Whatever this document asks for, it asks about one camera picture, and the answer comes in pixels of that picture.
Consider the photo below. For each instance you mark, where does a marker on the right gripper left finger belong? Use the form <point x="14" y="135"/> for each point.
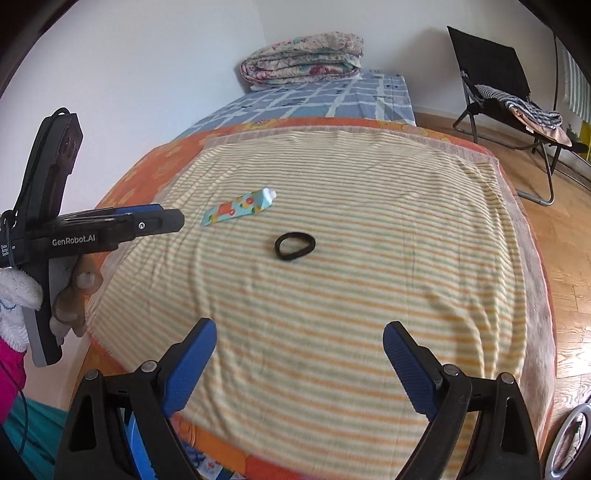
<point x="94" y="445"/>

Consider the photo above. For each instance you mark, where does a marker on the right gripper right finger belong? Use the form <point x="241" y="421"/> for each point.
<point x="503" y="444"/>

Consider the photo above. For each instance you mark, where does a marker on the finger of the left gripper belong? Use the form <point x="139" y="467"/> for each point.
<point x="149" y="209"/>
<point x="134" y="226"/>

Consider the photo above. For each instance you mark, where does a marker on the pink sleeve forearm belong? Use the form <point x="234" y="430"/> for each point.
<point x="12" y="378"/>

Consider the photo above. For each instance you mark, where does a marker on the left hand white glove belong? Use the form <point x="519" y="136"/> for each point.
<point x="20" y="291"/>

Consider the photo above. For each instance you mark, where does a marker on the blue plastic basket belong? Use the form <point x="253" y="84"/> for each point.
<point x="137" y="448"/>

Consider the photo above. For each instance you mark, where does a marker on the striped yellow towel blanket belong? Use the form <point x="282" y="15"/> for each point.
<point x="323" y="276"/>

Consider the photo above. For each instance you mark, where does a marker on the folded floral quilt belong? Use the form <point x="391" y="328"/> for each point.
<point x="306" y="59"/>

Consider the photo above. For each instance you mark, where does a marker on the blue checked bed sheet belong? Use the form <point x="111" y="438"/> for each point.
<point x="372" y="95"/>

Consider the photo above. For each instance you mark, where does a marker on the striped clothes on chair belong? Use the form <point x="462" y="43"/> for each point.
<point x="547" y="123"/>

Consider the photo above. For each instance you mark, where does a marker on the striped towel on rack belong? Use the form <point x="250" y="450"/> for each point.
<point x="577" y="91"/>

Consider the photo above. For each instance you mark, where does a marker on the black folding chair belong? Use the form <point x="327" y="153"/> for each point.
<point x="485" y="62"/>

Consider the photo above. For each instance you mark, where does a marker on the white ring light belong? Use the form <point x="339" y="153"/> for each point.
<point x="569" y="455"/>

